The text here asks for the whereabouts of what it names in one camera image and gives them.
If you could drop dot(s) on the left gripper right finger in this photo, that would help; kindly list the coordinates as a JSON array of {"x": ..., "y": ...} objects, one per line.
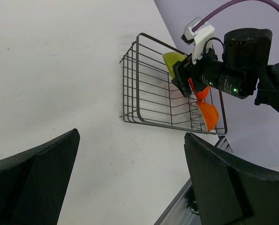
[{"x": 229, "y": 190}]

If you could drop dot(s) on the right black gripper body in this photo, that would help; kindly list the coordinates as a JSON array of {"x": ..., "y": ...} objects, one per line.
[{"x": 205, "y": 72}]

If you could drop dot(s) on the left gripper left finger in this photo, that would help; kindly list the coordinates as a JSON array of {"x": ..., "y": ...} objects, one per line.
[{"x": 33, "y": 183}]

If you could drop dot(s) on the lime green bowl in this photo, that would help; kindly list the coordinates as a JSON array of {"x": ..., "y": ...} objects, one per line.
[{"x": 170, "y": 58}]

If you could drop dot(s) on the white bowl orange outside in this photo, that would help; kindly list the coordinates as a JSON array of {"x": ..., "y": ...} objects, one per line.
[{"x": 208, "y": 115}]

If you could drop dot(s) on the red-orange plastic bowl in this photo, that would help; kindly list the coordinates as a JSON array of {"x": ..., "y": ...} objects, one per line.
[{"x": 200, "y": 95}]

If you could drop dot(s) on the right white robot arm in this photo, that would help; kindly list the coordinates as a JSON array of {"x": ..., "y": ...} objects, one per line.
[{"x": 243, "y": 70}]

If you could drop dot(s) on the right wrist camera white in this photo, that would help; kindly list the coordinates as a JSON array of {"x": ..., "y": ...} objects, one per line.
[{"x": 198, "y": 38}]

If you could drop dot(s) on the aluminium frame rail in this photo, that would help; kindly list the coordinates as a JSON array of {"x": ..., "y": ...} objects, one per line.
[{"x": 177, "y": 212}]

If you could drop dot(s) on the dark wire dish rack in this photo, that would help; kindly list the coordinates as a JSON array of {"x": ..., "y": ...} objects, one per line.
[{"x": 150, "y": 98}]

